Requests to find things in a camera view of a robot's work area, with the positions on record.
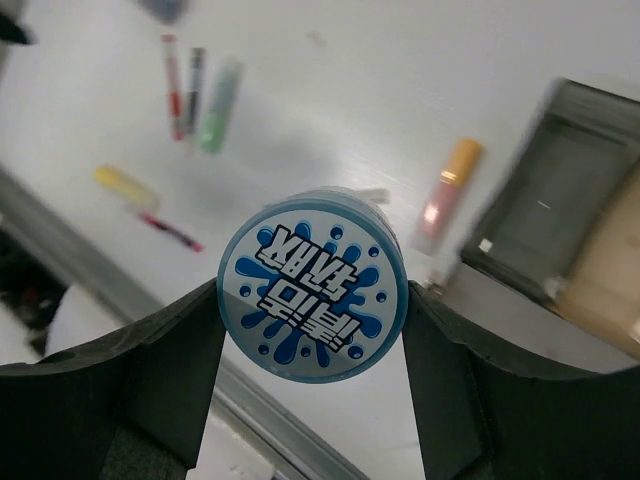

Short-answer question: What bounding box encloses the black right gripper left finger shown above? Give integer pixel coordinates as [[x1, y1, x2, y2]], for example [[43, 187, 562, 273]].
[[0, 278, 227, 480]]

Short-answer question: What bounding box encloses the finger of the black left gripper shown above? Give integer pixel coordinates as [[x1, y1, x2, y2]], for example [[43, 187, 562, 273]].
[[0, 11, 33, 45]]

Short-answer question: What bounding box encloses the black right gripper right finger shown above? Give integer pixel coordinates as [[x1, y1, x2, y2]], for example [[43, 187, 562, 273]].
[[402, 283, 639, 479]]

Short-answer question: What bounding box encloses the red gel pen horizontal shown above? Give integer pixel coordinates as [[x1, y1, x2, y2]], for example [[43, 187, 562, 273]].
[[134, 211, 204, 253]]

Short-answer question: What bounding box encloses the blue gel pen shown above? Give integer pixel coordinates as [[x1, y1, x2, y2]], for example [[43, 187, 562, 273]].
[[356, 188, 390, 204]]

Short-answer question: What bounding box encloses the red pen angled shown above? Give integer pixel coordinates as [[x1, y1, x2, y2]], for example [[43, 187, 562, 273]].
[[161, 34, 184, 141]]

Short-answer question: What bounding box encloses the yellow highlighter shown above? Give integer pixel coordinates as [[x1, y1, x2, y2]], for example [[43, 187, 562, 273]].
[[94, 165, 160, 210]]

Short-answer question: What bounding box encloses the black red pen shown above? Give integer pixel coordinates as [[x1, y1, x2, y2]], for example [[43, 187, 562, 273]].
[[185, 47, 206, 138]]

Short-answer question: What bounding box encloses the smoky plastic desk organizer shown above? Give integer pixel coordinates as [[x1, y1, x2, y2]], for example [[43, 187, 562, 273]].
[[441, 79, 639, 372]]

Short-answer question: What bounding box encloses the green highlighter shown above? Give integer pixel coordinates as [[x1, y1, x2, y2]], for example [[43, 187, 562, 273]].
[[200, 57, 244, 154]]

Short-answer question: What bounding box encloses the orange pink highlighter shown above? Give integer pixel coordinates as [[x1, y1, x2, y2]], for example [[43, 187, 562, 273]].
[[412, 137, 484, 255]]

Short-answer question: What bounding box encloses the aluminium table edge rail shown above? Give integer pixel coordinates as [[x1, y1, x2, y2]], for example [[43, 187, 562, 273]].
[[0, 167, 371, 480]]

